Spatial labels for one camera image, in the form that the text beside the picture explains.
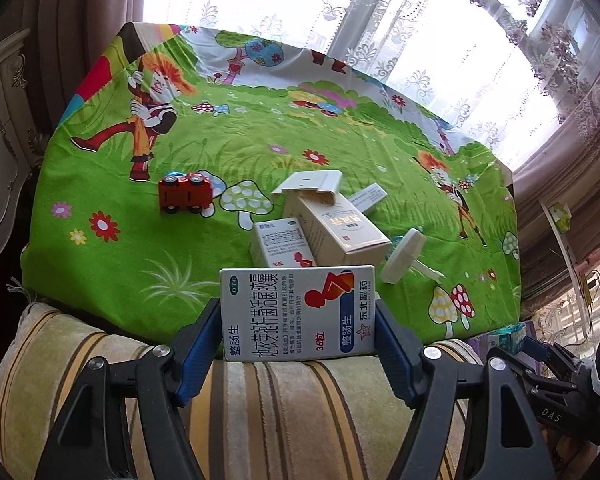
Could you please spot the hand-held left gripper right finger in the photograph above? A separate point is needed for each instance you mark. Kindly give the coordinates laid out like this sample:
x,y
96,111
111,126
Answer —
x,y
392,355

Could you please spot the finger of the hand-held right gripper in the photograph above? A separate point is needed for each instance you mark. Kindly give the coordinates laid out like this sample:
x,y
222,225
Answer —
x,y
535,349
550,384

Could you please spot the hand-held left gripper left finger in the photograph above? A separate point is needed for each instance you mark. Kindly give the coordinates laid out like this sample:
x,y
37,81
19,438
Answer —
x,y
200,355

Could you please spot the teal carton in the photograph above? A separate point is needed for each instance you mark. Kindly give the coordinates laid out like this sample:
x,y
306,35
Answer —
x,y
507,337

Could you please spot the purple cardboard box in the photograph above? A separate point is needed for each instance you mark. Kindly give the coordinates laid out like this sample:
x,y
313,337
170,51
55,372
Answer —
x,y
479,347

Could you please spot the large white carton red figure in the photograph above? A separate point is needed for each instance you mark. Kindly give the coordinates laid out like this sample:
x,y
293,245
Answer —
x,y
300,315

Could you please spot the red toy car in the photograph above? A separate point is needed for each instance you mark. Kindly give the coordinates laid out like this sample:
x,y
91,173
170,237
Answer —
x,y
185,192

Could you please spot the embroidered beige cloth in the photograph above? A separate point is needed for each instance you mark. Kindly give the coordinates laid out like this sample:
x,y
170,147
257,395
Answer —
x,y
555,320

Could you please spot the white plastic applicator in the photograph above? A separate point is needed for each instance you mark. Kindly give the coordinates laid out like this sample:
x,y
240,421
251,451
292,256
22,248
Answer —
x,y
402,255

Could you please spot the striped plush cushion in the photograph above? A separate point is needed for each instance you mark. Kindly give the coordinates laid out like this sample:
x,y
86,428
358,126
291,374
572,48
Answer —
x,y
290,410

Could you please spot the white card with green print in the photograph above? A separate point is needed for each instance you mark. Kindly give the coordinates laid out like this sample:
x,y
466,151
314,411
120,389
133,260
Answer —
x,y
570,240

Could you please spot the beige carton with open flap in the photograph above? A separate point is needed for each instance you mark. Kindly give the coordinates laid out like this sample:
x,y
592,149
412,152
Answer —
x,y
340,235

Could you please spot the small white carton red figure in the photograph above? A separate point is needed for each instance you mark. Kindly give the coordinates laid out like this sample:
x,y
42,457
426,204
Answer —
x,y
275,245

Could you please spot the green cartoon printed tablecloth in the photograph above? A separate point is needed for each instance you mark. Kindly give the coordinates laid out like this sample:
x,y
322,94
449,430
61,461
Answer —
x,y
130,240

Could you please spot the small white paper box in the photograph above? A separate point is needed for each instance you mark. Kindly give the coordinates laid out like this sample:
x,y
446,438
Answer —
x,y
370,197

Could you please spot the cream carved dresser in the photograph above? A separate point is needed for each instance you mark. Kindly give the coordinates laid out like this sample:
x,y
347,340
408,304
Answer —
x,y
0,160

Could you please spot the white lace curtain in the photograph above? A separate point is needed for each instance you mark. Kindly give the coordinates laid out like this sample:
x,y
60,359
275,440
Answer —
x,y
380,20

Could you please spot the brown curtain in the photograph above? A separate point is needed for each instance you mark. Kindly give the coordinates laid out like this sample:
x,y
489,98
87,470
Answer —
x,y
80,20

